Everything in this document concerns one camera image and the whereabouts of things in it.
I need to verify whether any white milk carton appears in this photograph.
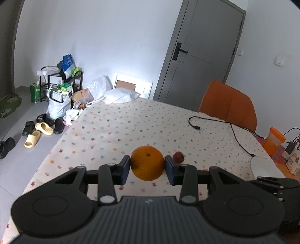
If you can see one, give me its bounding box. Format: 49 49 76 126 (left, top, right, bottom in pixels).
286 134 300 176

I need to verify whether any beige slipper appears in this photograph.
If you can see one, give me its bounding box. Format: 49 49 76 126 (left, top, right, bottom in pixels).
24 130 41 148
35 122 54 136

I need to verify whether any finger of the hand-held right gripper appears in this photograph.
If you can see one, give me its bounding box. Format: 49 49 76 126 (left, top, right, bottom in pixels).
248 179 300 203
256 176 300 186

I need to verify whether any black charging cable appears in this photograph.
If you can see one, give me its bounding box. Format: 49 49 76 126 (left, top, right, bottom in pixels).
189 116 266 157

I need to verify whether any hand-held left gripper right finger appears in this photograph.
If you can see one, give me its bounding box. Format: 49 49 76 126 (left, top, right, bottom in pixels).
165 155 249 205

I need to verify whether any white and pink plastic bag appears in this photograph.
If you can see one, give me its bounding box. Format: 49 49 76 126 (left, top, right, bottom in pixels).
63 108 82 127

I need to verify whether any orange plastic jar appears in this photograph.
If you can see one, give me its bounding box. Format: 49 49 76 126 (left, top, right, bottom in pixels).
262 127 286 156

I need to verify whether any green cloth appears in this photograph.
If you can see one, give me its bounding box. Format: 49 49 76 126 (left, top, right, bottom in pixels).
0 94 23 119

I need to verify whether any brown printed bag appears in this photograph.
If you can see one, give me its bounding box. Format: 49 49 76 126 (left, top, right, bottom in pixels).
71 89 94 109

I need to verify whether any black shoe rack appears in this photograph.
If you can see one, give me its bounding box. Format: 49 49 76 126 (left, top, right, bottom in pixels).
40 66 84 102

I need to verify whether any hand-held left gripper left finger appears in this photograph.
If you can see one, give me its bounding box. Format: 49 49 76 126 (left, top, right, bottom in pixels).
54 155 131 206

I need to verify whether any floral tablecloth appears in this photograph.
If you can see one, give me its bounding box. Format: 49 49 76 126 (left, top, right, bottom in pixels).
0 97 286 244

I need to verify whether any grey door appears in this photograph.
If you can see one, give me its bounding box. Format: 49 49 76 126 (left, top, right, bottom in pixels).
153 0 246 111

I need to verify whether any black shoe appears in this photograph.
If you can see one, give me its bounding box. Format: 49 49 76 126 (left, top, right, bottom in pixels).
0 137 16 159

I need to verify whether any red plum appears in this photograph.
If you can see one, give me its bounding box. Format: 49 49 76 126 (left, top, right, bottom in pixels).
173 151 185 164

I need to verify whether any black power adapter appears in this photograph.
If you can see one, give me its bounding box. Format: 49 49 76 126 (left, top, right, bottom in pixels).
285 141 297 155

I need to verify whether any translucent plastic bag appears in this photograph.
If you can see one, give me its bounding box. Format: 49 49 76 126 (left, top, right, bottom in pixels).
85 75 113 101

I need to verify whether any white bowl with blue rim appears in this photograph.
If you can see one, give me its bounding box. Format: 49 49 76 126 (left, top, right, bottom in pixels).
249 156 284 180

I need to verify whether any large orange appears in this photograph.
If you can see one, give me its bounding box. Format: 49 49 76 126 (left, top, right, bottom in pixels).
130 145 166 181

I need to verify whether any white picture frame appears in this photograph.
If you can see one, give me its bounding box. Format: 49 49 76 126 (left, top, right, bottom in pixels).
113 73 153 99

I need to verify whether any black door handle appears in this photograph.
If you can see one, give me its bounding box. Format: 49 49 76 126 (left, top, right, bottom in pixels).
172 42 189 61

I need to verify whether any green box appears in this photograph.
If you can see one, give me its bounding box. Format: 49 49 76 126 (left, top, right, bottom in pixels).
30 83 41 104

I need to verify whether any blue and white bag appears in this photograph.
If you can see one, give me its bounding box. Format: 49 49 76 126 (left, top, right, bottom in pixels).
61 54 76 79

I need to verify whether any white bag with basket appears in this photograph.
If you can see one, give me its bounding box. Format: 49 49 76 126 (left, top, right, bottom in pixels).
47 86 72 120

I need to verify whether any black slipper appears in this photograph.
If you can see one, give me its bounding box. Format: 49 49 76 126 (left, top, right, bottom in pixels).
54 117 65 135
36 114 55 126
22 121 35 136

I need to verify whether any orange chair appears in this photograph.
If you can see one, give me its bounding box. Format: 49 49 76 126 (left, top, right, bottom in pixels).
198 80 257 133

